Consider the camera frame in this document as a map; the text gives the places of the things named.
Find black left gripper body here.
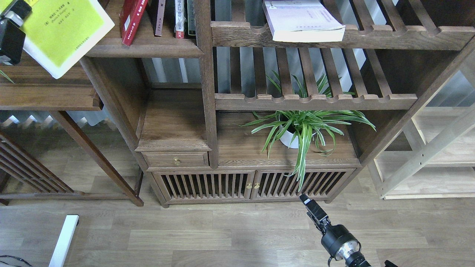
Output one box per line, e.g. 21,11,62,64
0,18,26,65

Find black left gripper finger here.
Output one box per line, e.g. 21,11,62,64
3,0,32,26

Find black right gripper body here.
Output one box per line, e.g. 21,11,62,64
306,200,361,261

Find yellow-green cover book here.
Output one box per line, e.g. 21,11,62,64
1,0,114,79

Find red paperback book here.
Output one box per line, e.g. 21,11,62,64
120,0,148,46

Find white lavender paperback book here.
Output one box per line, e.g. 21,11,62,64
263,0,345,43

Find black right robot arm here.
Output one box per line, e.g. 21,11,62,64
299,194,371,267

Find green leaves at left edge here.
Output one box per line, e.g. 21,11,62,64
0,70,14,83

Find white plant pot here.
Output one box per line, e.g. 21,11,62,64
280,125,299,149

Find green spider plant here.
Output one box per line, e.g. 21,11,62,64
239,70,376,192

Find dark wooden bookshelf cabinet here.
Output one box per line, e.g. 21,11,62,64
81,0,474,207

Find dark slatted wooden rack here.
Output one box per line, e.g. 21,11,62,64
0,132,144,207

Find white red upright book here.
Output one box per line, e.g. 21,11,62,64
174,0,186,39

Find dark upright book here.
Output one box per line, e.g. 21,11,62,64
186,0,196,38

